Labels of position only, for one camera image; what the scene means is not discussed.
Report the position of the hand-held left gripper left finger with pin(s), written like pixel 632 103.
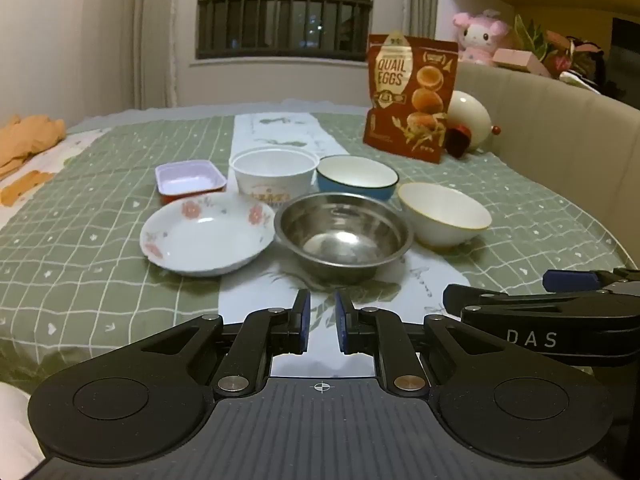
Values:
pixel 302 322

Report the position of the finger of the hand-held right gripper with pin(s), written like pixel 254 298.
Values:
pixel 570 278
pixel 480 297

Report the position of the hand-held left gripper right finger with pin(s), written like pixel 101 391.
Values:
pixel 344 322

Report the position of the stainless steel bowl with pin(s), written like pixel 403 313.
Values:
pixel 340 235

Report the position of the cream bowl with yellow rim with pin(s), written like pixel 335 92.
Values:
pixel 440 215

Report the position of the white floral plate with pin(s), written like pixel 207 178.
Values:
pixel 205 240

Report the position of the blue ceramic bowl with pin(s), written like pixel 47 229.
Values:
pixel 355 172

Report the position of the white paper bowl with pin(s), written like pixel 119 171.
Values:
pixel 270 170

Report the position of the dark red round object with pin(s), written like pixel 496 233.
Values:
pixel 457 142

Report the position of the cream egg-shaped lamp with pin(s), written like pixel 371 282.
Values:
pixel 470 112

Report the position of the white deer print runner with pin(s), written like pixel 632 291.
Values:
pixel 280 130

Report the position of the red-brown snack bag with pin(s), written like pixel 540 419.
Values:
pixel 410 100

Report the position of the green checkered blanket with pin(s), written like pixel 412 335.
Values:
pixel 100 260

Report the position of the pink box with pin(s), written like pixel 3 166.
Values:
pixel 520 62

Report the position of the dark screen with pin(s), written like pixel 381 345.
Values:
pixel 627 55

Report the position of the green and red plant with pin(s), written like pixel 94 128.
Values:
pixel 555 45

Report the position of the pink plush toy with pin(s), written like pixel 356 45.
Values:
pixel 480 35

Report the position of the white printed bedsheet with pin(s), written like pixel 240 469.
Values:
pixel 55 165

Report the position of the dark barred window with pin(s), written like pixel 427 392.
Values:
pixel 285 20

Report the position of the orange cloth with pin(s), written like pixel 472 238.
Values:
pixel 30 137

